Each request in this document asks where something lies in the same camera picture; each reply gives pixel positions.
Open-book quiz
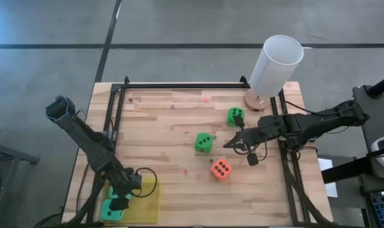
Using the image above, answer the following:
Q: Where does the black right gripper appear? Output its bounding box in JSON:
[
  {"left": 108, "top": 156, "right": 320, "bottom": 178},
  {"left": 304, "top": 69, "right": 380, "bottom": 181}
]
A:
[{"left": 222, "top": 114, "right": 288, "bottom": 151}]

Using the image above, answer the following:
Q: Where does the teal foam die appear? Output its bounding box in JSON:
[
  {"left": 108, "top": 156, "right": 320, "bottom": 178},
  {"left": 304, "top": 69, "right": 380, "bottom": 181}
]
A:
[
  {"left": 108, "top": 186, "right": 133, "bottom": 201},
  {"left": 99, "top": 198, "right": 125, "bottom": 222}
]

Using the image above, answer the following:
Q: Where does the green foam die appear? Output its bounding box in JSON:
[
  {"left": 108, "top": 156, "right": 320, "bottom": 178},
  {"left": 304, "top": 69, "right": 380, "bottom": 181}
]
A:
[
  {"left": 227, "top": 107, "right": 246, "bottom": 127},
  {"left": 194, "top": 132, "right": 214, "bottom": 154}
]

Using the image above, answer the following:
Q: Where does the orange foam die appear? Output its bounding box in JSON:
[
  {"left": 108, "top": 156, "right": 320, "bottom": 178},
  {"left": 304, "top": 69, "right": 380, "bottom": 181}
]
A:
[{"left": 210, "top": 158, "right": 233, "bottom": 182}]

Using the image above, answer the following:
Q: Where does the yellow translucent plastic bin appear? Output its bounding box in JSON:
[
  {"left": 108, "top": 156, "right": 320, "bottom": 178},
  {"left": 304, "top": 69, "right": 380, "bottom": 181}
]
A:
[{"left": 101, "top": 177, "right": 162, "bottom": 225}]

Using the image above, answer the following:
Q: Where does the white lamp with wooden base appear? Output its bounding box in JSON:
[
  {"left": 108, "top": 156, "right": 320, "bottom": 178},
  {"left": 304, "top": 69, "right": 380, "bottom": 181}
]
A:
[{"left": 243, "top": 34, "right": 305, "bottom": 112}]

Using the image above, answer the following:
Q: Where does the white paper sheet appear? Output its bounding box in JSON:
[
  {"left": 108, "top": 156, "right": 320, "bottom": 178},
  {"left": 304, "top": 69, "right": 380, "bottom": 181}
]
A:
[{"left": 317, "top": 157, "right": 339, "bottom": 199}]

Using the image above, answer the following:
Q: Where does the black metal floor stand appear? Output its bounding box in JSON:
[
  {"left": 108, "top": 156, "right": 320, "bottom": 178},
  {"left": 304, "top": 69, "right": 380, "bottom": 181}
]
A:
[{"left": 0, "top": 137, "right": 41, "bottom": 222}]

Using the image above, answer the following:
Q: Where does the white rounded device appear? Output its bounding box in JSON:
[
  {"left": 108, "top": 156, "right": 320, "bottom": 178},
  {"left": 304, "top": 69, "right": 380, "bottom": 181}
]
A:
[{"left": 370, "top": 136, "right": 384, "bottom": 174}]

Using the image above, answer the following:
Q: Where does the black equipment cart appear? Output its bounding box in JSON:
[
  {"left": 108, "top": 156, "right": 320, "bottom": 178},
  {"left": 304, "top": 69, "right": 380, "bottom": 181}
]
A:
[{"left": 321, "top": 72, "right": 384, "bottom": 228}]

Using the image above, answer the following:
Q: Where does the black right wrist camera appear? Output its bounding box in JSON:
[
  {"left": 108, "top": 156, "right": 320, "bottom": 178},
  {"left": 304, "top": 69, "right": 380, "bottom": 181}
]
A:
[{"left": 246, "top": 153, "right": 260, "bottom": 167}]

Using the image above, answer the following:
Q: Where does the black right camera cable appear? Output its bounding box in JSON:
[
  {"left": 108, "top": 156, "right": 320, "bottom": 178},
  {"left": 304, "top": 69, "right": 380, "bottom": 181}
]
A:
[{"left": 234, "top": 139, "right": 269, "bottom": 162}]

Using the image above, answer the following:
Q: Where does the black camera cable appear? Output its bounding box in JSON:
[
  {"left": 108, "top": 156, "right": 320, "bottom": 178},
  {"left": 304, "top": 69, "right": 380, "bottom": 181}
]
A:
[
  {"left": 133, "top": 167, "right": 158, "bottom": 198},
  {"left": 234, "top": 139, "right": 269, "bottom": 162}
]

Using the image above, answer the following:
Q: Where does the black left camera cable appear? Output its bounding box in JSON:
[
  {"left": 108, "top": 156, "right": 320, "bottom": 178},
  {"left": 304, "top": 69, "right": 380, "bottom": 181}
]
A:
[{"left": 133, "top": 167, "right": 158, "bottom": 198}]

